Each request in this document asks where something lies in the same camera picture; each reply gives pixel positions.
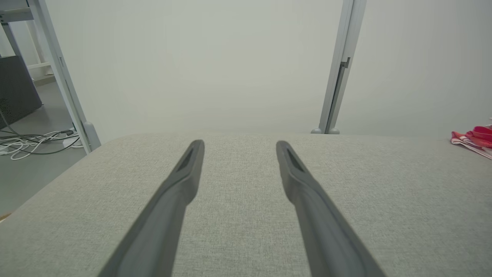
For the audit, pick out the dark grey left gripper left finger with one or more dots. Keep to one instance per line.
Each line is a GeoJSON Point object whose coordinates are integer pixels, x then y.
{"type": "Point", "coordinates": [153, 238]}

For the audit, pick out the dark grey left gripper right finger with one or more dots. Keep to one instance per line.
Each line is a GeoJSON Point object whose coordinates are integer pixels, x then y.
{"type": "Point", "coordinates": [326, 246]}

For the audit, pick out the red white-trimmed shorts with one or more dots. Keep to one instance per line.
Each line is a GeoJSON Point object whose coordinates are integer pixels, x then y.
{"type": "Point", "coordinates": [478, 134]}

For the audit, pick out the grey fabric sofa seat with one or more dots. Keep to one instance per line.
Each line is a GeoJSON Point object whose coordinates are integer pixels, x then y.
{"type": "Point", "coordinates": [238, 231]}

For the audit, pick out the white plug adapter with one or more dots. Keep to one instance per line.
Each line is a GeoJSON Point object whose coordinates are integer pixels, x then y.
{"type": "Point", "coordinates": [71, 143]}

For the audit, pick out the dark grey cabinet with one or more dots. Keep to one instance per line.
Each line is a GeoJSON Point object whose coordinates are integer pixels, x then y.
{"type": "Point", "coordinates": [15, 88]}

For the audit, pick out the grey metal partition post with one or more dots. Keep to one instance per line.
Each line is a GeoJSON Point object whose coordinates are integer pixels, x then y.
{"type": "Point", "coordinates": [333, 77]}
{"type": "Point", "coordinates": [57, 57]}

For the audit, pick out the white shelf frame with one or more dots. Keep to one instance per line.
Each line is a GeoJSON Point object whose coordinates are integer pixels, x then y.
{"type": "Point", "coordinates": [38, 65]}

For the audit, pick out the grey metal frame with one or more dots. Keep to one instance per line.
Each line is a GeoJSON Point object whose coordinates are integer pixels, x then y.
{"type": "Point", "coordinates": [15, 14]}

